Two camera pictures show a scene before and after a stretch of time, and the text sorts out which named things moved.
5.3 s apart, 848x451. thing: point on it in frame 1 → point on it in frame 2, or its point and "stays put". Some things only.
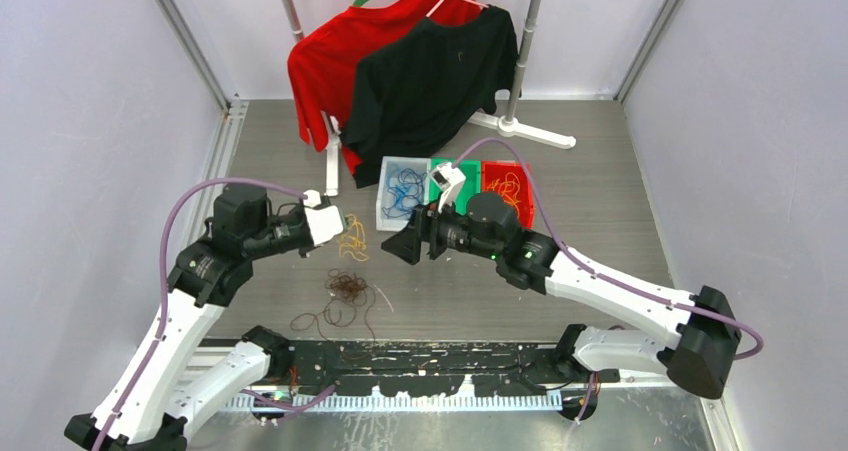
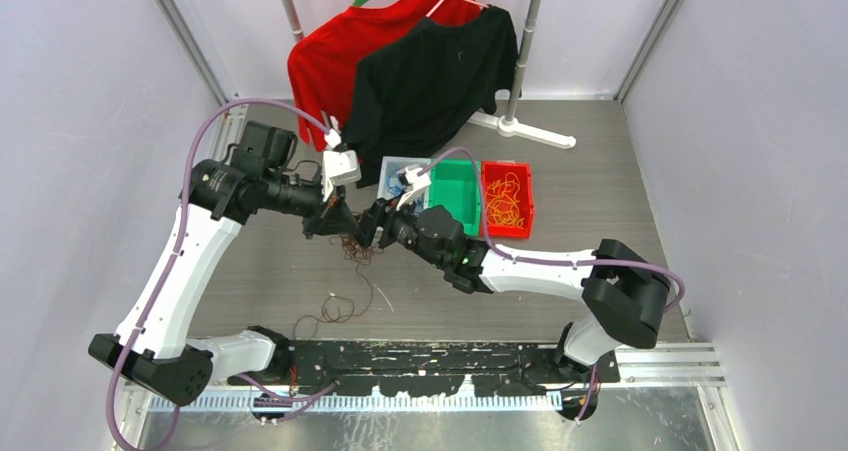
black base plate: x=504 y=366 stays put
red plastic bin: x=510 y=179 stays put
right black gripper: x=424 y=225 → x=381 y=214
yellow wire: x=509 y=187 stays put
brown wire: x=348 y=291 → x=335 y=308
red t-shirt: x=323 y=60 stays put
